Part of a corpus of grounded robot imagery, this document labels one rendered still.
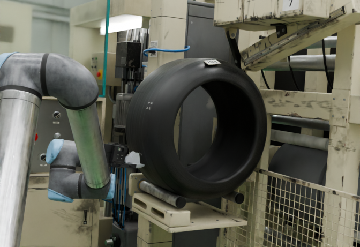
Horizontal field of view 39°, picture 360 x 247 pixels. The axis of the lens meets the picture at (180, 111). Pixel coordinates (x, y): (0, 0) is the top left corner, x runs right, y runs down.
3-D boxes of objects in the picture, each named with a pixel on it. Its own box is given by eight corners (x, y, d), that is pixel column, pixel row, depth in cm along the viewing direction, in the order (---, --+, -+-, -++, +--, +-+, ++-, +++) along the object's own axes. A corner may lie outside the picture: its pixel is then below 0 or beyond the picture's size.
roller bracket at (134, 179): (127, 195, 226) (129, 173, 225) (203, 191, 245) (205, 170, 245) (130, 196, 223) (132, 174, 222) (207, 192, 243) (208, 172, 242)
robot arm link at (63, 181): (76, 201, 174) (79, 165, 178) (43, 200, 174) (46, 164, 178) (82, 203, 183) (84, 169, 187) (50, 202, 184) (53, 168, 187)
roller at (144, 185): (149, 186, 228) (140, 191, 226) (144, 178, 227) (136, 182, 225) (188, 204, 198) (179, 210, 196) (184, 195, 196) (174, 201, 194)
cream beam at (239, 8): (211, 26, 238) (214, -6, 238) (254, 32, 251) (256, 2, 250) (301, 15, 186) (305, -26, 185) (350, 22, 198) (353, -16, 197)
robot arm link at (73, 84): (95, 44, 135) (118, 179, 187) (48, 43, 135) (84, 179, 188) (89, 76, 128) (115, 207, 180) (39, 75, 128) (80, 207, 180)
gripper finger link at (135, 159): (149, 154, 197) (128, 151, 192) (147, 169, 197) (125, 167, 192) (146, 153, 200) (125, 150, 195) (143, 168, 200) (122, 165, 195)
